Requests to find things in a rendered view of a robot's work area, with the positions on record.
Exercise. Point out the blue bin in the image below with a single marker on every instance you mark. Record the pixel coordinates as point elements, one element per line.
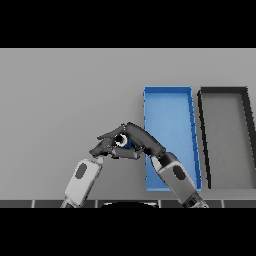
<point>170,133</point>

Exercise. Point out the blue pipe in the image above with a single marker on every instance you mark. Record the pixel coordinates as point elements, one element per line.
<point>122,140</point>

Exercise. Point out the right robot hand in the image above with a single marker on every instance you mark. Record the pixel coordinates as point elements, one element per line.
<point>143,140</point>

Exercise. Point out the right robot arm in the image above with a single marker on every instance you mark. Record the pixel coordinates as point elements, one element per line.
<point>176,180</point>

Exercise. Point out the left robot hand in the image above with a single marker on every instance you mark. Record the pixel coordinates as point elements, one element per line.
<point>103,146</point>

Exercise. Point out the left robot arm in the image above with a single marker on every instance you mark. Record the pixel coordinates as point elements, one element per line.
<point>81,181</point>

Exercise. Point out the dark grey bin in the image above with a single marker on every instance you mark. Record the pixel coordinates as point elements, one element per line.
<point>226,140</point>

